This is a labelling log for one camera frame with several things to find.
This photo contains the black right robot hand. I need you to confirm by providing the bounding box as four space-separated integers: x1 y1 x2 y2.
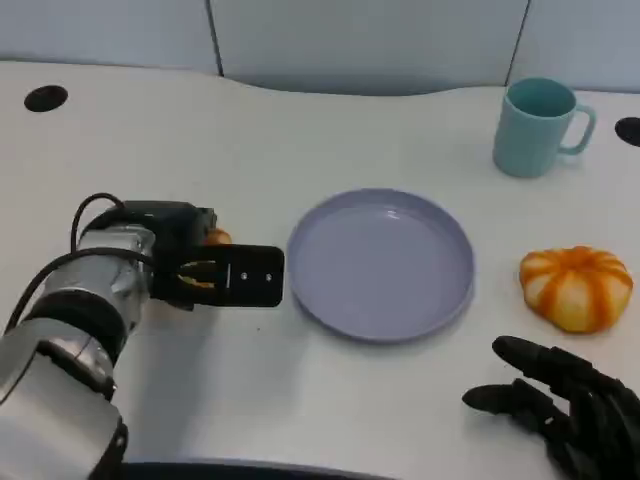
461 335 640 480

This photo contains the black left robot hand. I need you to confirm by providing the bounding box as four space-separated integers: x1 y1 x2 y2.
122 200 221 312

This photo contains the orange and white bread roll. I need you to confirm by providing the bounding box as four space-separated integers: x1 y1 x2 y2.
178 228 234 290
518 245 634 335

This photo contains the grey partition panel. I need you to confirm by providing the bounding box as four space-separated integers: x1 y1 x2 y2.
504 0 640 95
207 0 531 97
0 0 224 79

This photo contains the lilac plate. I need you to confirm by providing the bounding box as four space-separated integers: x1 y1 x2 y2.
285 188 475 345

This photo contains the pale green mug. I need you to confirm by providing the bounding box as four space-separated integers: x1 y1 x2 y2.
492 77 598 179

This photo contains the black looping arm cable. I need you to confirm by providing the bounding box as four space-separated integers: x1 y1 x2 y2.
72 193 126 251

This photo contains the black long arm cable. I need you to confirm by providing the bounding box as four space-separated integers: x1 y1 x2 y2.
3 249 156 334

